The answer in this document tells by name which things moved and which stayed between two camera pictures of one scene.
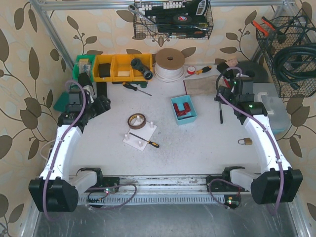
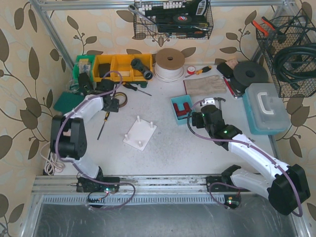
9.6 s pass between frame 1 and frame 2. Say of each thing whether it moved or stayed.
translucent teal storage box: stayed
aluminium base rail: stayed
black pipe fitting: stayed
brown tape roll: moved
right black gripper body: moved
